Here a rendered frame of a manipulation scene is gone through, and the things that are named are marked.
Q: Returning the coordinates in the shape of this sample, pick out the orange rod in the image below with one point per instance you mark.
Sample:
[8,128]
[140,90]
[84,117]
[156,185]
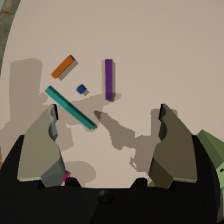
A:
[63,66]

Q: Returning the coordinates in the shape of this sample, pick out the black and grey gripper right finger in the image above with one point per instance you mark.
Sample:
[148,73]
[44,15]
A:
[180,163]

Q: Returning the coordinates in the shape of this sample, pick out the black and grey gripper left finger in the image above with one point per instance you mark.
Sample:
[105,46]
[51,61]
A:
[33,163]

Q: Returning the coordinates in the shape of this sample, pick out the purple rod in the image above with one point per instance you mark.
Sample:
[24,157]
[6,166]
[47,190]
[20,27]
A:
[108,79]

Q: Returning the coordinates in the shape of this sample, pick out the turquoise rod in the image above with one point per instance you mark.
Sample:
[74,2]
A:
[69,107]

